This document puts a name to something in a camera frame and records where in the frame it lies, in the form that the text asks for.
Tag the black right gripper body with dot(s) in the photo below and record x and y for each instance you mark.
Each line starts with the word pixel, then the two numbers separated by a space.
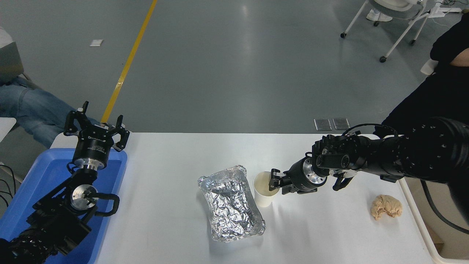
pixel 298 178

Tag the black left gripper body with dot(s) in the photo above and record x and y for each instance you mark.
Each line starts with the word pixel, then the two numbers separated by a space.
pixel 91 148

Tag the white paper cup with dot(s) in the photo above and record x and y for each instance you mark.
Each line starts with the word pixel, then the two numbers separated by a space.
pixel 263 200

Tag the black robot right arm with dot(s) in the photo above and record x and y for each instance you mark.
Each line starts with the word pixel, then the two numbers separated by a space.
pixel 421 150

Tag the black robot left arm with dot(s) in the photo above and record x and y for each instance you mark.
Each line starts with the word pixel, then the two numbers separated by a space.
pixel 55 220

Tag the person's forearm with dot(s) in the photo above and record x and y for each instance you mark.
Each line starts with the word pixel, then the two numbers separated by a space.
pixel 462 58

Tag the seated person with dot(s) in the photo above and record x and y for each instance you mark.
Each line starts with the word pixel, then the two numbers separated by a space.
pixel 29 110

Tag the blue plastic tray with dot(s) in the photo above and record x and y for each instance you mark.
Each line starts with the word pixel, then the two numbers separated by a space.
pixel 47 172

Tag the crumpled silver foil tray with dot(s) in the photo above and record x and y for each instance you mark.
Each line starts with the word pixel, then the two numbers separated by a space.
pixel 231 205

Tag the metal floor plate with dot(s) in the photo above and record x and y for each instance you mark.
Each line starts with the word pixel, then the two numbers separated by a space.
pixel 322 124
pixel 341 124

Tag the small white table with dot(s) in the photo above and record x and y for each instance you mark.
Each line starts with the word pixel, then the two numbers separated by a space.
pixel 5 126

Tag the crumpled tan paper ball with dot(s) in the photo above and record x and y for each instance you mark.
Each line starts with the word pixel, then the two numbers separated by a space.
pixel 390 207

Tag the standing person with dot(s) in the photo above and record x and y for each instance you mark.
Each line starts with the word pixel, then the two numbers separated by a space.
pixel 439 99

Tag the large pale plastic bin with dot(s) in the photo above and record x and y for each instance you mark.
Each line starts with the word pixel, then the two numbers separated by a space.
pixel 454 249

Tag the white shoe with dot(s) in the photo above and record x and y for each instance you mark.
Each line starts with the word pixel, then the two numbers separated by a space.
pixel 379 16

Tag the white wheeled chair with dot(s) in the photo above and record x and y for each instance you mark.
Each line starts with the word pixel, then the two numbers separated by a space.
pixel 399 5

